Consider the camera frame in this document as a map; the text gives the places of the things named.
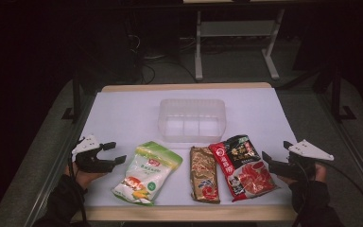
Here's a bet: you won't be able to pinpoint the grey metal rail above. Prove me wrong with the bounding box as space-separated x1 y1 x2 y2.
315 93 363 206
22 94 96 227

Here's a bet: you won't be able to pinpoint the white metal desk frame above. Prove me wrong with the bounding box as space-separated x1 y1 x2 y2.
182 0 286 81

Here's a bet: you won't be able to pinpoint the red and black food packet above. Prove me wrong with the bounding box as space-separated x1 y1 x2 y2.
208 134 280 203

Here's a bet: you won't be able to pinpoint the white table mat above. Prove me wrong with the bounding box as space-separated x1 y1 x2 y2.
75 87 299 208

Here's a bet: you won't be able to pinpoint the brown and gold food packet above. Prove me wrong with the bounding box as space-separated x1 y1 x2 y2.
189 145 221 204

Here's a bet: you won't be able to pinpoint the person's right hand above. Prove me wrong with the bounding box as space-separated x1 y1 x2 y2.
277 162 328 187

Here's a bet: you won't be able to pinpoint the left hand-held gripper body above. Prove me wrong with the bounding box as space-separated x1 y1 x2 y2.
71 134 116 174

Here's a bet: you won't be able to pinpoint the clear plastic container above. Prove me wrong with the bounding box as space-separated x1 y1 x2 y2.
157 98 227 145

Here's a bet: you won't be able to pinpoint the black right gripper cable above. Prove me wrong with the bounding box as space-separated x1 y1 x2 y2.
315 159 363 227

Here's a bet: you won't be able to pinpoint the wooden table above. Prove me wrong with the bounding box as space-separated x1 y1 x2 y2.
70 81 298 222

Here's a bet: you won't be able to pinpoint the person's left hand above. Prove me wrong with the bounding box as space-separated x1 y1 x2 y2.
63 164 108 191

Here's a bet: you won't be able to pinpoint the black floor cables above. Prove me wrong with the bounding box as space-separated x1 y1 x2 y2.
128 31 199 85

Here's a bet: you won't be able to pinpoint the black metal stand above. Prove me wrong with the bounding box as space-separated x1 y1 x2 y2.
60 70 91 123
315 61 357 123

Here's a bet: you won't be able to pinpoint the green and white food packet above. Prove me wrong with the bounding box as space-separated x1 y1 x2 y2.
111 140 184 207

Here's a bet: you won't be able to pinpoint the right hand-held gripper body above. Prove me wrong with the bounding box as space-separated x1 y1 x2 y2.
275 139 336 182

